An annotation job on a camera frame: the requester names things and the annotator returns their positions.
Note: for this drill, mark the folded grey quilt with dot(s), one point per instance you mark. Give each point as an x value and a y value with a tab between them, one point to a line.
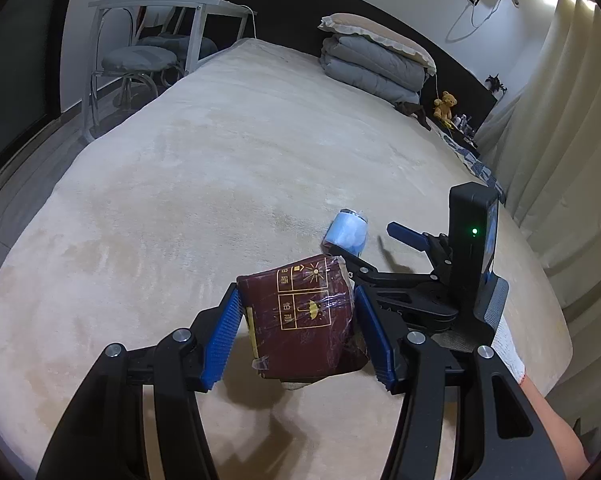
370	72

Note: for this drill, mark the brown cloth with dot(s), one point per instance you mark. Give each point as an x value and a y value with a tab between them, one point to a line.
413	110

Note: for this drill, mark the white table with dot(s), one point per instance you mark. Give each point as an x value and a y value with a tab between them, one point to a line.
180	6

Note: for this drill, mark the dark glass door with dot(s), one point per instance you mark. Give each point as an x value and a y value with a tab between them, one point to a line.
15	60

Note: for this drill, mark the person's right hand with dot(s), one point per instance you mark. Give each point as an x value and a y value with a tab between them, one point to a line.
510	355

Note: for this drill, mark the yellow teddy bear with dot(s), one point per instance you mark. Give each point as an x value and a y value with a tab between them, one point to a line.
445	105

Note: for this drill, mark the black figurine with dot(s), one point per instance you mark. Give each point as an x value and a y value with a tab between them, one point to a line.
495	82

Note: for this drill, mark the group of toiletry bottles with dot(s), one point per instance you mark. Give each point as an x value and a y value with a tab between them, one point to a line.
460	122

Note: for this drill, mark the beige pillow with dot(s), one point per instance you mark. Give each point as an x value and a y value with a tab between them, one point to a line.
375	32

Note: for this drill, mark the maroon cardboard box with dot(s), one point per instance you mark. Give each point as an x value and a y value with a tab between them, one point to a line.
300	330

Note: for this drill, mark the blue checked cloth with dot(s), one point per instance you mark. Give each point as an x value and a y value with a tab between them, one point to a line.
480	165

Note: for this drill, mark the person's right forearm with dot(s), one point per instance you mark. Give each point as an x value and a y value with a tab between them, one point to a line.
555	425

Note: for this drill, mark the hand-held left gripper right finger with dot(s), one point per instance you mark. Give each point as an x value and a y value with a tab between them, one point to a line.
375	340

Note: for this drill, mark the light blue packet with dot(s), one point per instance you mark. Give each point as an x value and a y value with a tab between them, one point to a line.
348	232

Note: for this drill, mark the black headboard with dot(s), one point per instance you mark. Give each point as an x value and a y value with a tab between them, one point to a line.
290	15

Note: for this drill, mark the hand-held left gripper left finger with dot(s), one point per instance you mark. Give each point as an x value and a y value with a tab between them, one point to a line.
223	340

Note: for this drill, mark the beige bed blanket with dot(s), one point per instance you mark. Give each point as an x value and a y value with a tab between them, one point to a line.
205	185

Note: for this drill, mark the grey cushioned chair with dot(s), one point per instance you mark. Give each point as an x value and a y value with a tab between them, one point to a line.
190	42
135	57

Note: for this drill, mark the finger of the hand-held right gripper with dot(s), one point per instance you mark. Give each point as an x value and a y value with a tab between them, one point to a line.
395	278
410	235

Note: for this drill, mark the cream curtain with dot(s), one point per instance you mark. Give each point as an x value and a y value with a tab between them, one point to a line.
570	135

